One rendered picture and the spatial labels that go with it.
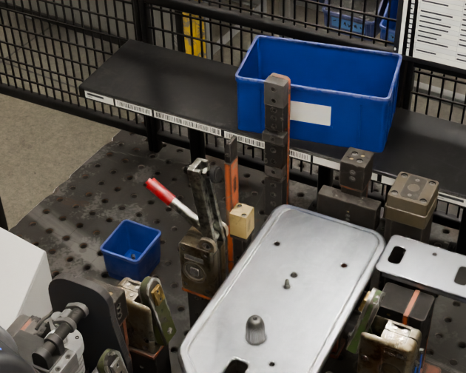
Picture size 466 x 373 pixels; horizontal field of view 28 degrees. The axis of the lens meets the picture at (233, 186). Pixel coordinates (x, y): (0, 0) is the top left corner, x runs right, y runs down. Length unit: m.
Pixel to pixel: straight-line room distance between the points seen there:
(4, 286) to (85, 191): 0.61
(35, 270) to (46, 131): 2.03
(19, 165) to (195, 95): 1.65
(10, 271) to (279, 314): 0.50
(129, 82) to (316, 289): 0.70
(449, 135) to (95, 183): 0.89
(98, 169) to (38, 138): 1.33
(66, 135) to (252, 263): 2.10
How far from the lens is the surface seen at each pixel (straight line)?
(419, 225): 1.73
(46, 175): 3.49
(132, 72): 2.09
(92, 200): 2.27
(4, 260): 1.75
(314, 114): 1.82
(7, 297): 1.74
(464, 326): 1.99
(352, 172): 1.75
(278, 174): 1.86
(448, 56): 1.88
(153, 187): 1.60
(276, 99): 1.75
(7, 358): 0.60
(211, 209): 1.59
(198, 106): 1.97
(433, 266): 1.67
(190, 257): 1.64
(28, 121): 3.78
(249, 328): 1.50
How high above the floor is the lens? 2.17
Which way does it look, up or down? 40 degrees down
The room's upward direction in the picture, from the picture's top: 2 degrees counter-clockwise
